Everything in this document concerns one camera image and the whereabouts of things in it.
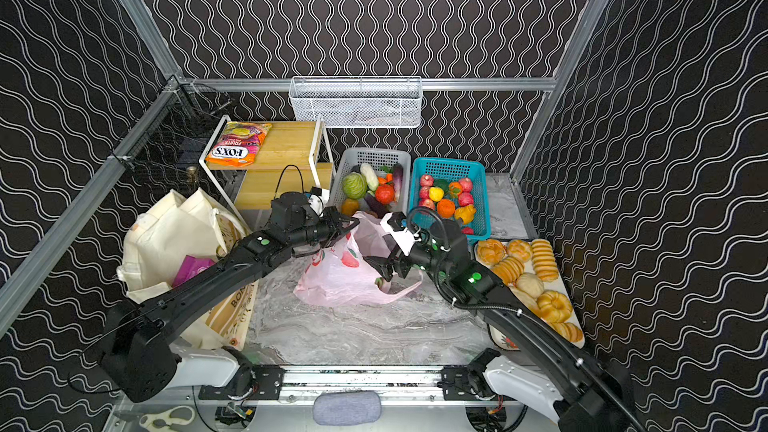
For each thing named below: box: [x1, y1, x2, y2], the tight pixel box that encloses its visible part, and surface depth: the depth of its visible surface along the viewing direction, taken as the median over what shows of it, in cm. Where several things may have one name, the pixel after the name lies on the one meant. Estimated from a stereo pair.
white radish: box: [360, 163, 378, 191], surface depth 113 cm
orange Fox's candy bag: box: [206, 121, 272, 168], surface depth 80 cm
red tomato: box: [375, 184, 395, 205], surface depth 108 cm
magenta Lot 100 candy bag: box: [172, 254, 216, 288], surface depth 82 cm
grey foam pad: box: [312, 390, 382, 425], surface depth 70 cm
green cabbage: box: [342, 172, 368, 200], surface depth 108 cm
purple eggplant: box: [364, 194, 389, 218], surface depth 109 cm
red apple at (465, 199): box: [458, 192, 474, 207], surface depth 109 cm
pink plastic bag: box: [293, 211, 424, 306], surface depth 76 cm
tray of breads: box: [475, 239, 585, 349], surface depth 95 cm
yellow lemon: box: [429, 186, 445, 202], surface depth 108 cm
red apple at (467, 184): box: [458, 177, 473, 193], surface depth 115 cm
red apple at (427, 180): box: [420, 174, 434, 187], surface depth 115 cm
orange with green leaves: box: [448, 181, 463, 199], surface depth 112 cm
